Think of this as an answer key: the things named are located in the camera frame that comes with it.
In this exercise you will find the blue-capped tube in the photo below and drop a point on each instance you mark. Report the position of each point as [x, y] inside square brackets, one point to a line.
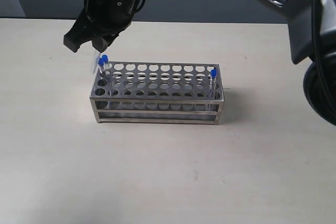
[212, 84]
[101, 68]
[95, 60]
[107, 70]

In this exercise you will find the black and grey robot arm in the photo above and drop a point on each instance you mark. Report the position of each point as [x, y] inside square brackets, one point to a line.
[311, 27]

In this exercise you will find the stainless steel test tube rack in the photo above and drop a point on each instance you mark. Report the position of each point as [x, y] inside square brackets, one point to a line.
[150, 92]

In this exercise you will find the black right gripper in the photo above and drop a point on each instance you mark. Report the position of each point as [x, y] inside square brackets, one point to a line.
[101, 22]

